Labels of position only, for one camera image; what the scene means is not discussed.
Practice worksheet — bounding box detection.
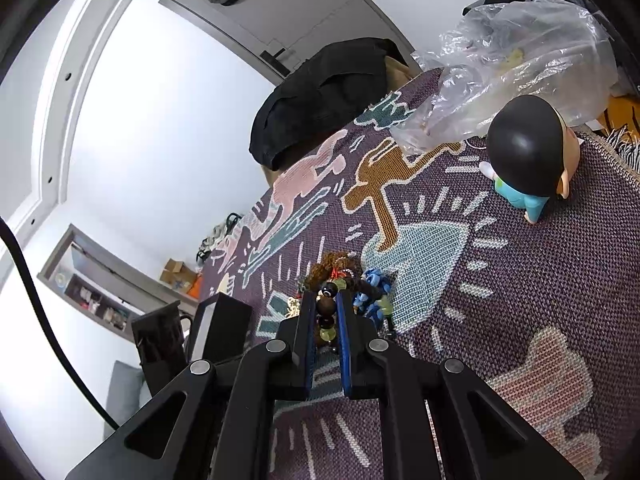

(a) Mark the black shoe rack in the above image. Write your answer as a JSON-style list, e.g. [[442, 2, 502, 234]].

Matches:
[[196, 212, 243, 266]]

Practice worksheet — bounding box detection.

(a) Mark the black-haired doll figurine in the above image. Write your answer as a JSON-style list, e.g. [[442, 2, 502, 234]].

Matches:
[[479, 94, 582, 223]]

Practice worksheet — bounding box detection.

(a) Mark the grey door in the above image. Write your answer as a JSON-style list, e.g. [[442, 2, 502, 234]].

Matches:
[[160, 0, 396, 86]]

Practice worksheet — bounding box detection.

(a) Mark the grey sofa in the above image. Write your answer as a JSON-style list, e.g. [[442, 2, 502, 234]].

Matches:
[[102, 360, 153, 436]]

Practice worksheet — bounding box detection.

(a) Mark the blue beaded bracelet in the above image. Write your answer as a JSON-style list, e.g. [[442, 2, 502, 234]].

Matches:
[[352, 267, 396, 313]]

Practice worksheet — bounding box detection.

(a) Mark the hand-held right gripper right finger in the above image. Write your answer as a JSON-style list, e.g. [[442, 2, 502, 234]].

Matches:
[[335, 290, 586, 480]]

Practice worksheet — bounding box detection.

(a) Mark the black door handle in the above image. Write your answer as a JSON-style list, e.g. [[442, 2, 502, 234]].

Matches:
[[260, 49, 291, 73]]

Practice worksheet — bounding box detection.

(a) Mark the orange flat object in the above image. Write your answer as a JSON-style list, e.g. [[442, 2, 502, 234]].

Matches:
[[595, 95, 640, 141]]

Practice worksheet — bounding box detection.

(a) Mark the black jacket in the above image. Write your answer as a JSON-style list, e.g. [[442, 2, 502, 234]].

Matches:
[[249, 37, 408, 171]]

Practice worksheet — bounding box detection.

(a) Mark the black cable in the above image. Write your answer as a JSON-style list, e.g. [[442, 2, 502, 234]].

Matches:
[[0, 217, 121, 431]]

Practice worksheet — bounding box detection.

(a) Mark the purple printed blanket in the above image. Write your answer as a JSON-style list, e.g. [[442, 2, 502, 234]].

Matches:
[[202, 67, 640, 480]]

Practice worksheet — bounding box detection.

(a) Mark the black jewelry box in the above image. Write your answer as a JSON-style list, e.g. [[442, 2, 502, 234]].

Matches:
[[187, 292, 253, 361]]

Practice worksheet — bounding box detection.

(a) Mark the tan chair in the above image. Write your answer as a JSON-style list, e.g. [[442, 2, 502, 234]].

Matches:
[[260, 55, 423, 188]]

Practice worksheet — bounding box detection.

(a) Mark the cardboard box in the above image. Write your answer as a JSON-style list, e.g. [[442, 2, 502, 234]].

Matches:
[[160, 258, 198, 286]]

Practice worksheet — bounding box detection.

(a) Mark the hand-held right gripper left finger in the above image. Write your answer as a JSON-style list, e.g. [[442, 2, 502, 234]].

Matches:
[[65, 292, 321, 480]]

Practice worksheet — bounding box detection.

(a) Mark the clear plastic bag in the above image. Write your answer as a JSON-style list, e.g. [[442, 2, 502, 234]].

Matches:
[[390, 0, 621, 158]]

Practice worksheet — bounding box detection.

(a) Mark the grey wall shelf cabinet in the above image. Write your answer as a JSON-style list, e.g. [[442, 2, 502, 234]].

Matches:
[[37, 224, 198, 346]]

